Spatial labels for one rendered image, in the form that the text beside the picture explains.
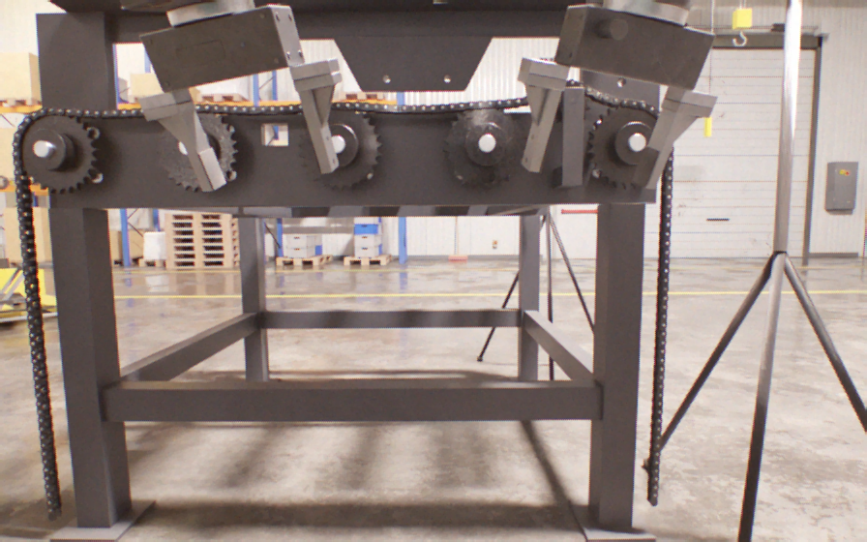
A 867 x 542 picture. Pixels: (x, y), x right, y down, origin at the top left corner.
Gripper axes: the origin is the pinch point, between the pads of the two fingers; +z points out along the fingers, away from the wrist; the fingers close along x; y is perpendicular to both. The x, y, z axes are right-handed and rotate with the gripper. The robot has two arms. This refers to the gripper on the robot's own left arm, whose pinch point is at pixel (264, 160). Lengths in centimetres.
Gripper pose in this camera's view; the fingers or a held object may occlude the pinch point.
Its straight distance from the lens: 51.3
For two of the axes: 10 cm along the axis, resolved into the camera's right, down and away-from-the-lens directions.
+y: 0.9, -4.9, 8.7
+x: -9.8, 1.1, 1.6
